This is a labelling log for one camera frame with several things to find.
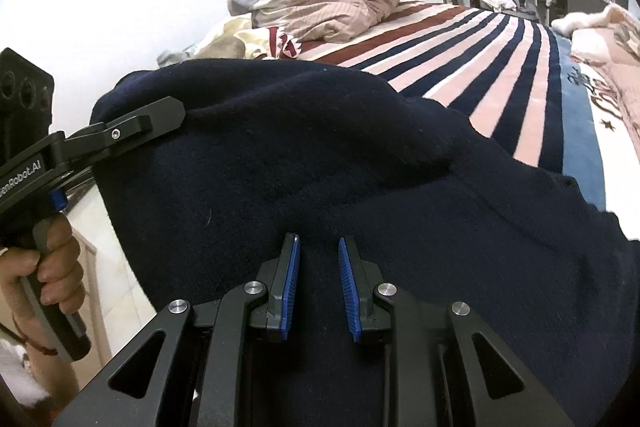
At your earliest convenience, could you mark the red string bracelet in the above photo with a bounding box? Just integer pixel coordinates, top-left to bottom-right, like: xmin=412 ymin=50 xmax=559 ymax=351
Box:
xmin=0 ymin=322 xmax=59 ymax=356

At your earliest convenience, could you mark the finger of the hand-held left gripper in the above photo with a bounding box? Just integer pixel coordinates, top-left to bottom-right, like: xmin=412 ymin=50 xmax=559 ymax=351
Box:
xmin=64 ymin=96 xmax=187 ymax=170

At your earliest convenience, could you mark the person's left forearm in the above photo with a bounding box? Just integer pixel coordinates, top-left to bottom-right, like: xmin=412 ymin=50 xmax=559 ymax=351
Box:
xmin=0 ymin=329 xmax=82 ymax=414

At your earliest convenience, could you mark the person's left hand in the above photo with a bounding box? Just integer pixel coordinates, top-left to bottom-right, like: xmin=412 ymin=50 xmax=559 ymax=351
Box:
xmin=0 ymin=212 xmax=87 ymax=339

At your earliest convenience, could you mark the pink quilted pillow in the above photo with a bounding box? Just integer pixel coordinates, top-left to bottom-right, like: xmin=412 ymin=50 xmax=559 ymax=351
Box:
xmin=570 ymin=14 xmax=640 ymax=138

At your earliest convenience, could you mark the white fluffy cloth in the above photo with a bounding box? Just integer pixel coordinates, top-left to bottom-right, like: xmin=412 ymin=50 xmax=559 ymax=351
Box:
xmin=550 ymin=3 xmax=637 ymax=34

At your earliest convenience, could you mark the striped blanket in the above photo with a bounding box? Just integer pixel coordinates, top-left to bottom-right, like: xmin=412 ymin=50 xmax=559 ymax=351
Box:
xmin=295 ymin=0 xmax=627 ymax=214

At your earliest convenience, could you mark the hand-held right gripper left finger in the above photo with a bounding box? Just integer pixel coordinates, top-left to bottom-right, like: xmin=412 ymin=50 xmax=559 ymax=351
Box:
xmin=52 ymin=233 xmax=302 ymax=427

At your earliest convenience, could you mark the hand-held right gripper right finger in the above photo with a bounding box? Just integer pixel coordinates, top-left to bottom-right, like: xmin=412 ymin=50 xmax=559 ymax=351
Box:
xmin=338 ymin=237 xmax=576 ymax=427

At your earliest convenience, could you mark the grey crumpled cloth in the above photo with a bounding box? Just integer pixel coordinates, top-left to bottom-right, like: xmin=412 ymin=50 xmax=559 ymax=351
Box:
xmin=612 ymin=19 xmax=640 ymax=58

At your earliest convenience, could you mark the cream patterned cloth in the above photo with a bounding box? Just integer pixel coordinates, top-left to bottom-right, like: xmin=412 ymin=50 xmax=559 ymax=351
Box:
xmin=157 ymin=14 xmax=304 ymax=68

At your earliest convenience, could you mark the navy planet print sweater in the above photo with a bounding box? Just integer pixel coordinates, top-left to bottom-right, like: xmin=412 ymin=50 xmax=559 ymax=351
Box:
xmin=92 ymin=58 xmax=640 ymax=427

